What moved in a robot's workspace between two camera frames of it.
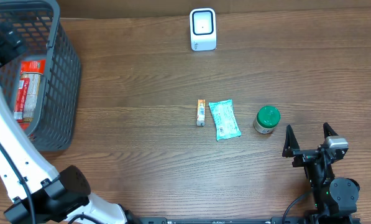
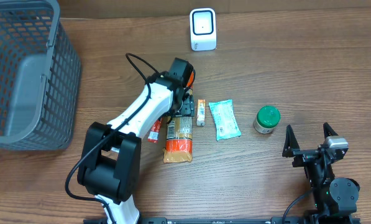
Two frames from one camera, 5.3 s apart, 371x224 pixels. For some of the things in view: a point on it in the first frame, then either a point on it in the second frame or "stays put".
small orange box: (201, 112) stays put
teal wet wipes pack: (225, 119) stays put
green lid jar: (266, 118) stays put
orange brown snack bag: (28, 96) to (179, 136)
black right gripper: (305, 156) stays put
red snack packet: (30, 67) to (153, 135)
